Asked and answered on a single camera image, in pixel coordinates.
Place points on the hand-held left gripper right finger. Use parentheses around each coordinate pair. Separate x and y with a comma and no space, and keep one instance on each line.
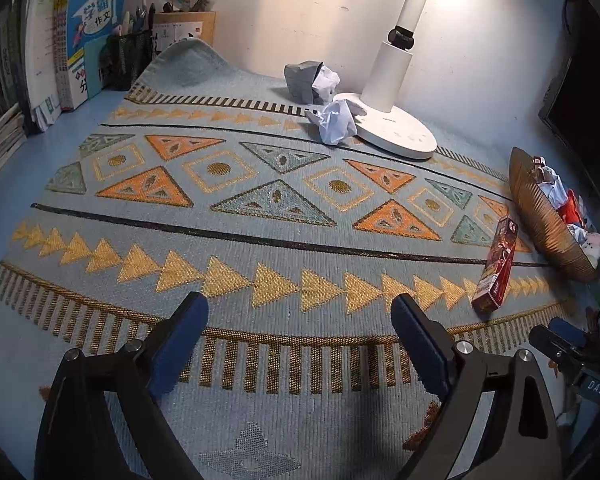
(422,347)

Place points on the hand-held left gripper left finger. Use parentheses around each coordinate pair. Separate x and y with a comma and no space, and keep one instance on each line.
(180,347)

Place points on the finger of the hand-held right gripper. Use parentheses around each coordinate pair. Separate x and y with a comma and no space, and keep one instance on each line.
(570,331)
(555,347)

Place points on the long red box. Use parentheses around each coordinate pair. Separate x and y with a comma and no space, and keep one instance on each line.
(497,265)

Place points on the gold ribbed basket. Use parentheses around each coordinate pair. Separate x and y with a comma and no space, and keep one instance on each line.
(535,215)

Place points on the white rabbit plush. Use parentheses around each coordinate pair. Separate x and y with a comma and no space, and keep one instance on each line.
(592,246)

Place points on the patterned woven mat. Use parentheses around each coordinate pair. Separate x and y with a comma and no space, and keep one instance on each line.
(280,220)

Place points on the small red box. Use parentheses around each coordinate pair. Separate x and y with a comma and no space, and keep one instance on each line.
(540,169)

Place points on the black monitor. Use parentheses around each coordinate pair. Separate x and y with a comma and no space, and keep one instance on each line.
(590,125)

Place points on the white desk lamp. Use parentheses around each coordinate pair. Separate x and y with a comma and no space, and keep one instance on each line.
(395,130)

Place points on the black mesh pen holder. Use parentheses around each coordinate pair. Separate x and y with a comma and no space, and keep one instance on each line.
(130,57)

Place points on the grey white crumpled paper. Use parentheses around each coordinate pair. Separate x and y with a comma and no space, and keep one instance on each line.
(302,77)

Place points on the beige pen holder box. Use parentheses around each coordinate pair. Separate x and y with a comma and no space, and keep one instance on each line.
(180,27)

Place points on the row of dark books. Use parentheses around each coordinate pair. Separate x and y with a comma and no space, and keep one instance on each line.
(5,65)

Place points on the blue book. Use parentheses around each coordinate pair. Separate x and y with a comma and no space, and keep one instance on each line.
(97,25)

